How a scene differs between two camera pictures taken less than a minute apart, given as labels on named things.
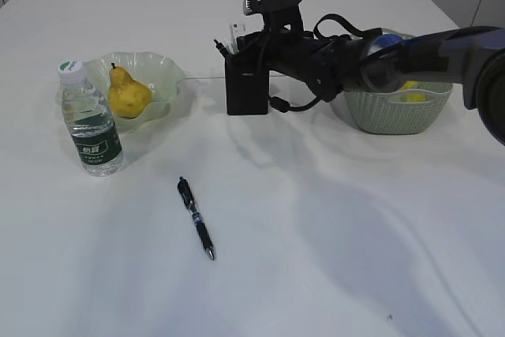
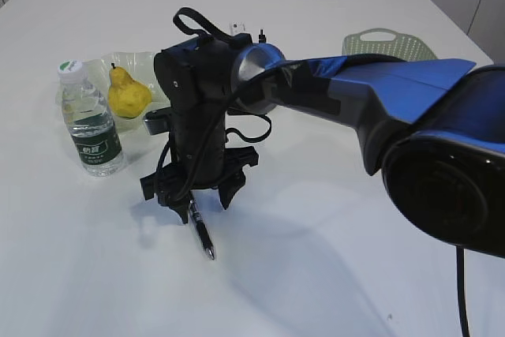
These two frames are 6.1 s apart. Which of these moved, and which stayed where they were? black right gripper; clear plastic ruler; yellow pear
Moved: black right gripper
Stayed: yellow pear; clear plastic ruler
